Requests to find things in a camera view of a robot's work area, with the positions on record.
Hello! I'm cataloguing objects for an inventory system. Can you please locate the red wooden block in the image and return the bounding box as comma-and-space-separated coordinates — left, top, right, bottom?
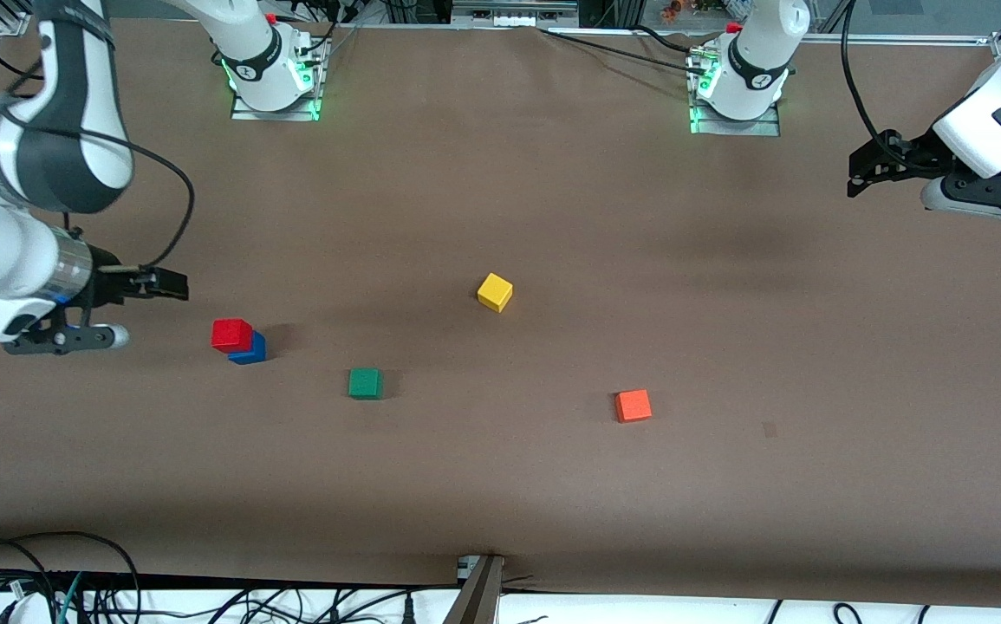
210, 317, 255, 354

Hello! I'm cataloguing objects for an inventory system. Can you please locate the blue wooden block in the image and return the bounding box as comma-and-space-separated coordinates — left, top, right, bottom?
228, 332, 269, 367

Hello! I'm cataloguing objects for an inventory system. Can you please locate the green wooden block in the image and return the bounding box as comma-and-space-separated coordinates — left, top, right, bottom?
348, 367, 385, 401

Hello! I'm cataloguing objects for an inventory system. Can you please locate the orange wooden block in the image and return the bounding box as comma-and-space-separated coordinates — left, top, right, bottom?
614, 388, 653, 425

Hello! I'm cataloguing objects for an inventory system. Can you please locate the yellow wooden block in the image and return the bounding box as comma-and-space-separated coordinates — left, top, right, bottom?
477, 272, 515, 314

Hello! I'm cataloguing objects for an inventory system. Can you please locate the grey power strip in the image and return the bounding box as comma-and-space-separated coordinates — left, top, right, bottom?
452, 0, 581, 28

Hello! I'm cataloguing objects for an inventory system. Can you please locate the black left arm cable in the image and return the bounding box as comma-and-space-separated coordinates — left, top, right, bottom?
840, 0, 901, 153

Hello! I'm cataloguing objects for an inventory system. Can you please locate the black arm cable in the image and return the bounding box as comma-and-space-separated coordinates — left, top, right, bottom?
840, 0, 901, 153
0, 107, 198, 270

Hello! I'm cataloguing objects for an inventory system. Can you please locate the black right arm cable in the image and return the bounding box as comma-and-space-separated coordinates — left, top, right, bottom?
0, 107, 198, 270

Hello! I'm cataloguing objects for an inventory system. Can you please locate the aluminium table frame rail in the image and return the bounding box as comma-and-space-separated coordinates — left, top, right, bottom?
777, 31, 1001, 62
0, 0, 35, 98

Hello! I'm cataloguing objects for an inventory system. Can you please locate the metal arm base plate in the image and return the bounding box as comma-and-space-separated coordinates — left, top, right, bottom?
230, 35, 328, 123
687, 48, 783, 138

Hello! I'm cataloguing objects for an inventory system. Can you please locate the long looped black cable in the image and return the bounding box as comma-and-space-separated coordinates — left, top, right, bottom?
0, 530, 143, 624

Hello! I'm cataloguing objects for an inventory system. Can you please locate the teal cable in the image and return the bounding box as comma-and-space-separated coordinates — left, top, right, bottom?
55, 572, 87, 624

